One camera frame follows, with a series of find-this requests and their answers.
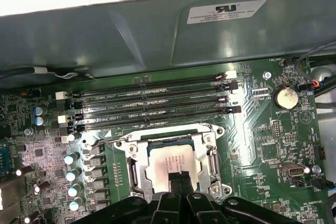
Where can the silver CPU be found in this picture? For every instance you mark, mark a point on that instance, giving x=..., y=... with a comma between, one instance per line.
x=168, y=158

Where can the metal locking lever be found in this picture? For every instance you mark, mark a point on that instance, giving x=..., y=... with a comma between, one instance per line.
x=168, y=128

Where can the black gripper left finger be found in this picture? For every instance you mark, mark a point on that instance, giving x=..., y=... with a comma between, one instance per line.
x=168, y=208

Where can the RAM slot white clips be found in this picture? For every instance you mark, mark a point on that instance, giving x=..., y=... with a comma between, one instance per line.
x=157, y=109
x=157, y=84

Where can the silver coin battery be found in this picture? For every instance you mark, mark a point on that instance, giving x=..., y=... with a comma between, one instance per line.
x=286, y=98

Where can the green motherboard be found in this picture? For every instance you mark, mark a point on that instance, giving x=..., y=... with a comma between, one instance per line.
x=252, y=129

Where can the black PC case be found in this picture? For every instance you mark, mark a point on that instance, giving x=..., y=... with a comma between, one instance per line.
x=131, y=37

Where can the metal socket cover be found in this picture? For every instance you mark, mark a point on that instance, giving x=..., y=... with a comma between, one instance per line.
x=144, y=171

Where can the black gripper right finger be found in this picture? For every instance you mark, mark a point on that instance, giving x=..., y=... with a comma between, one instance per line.
x=199, y=208

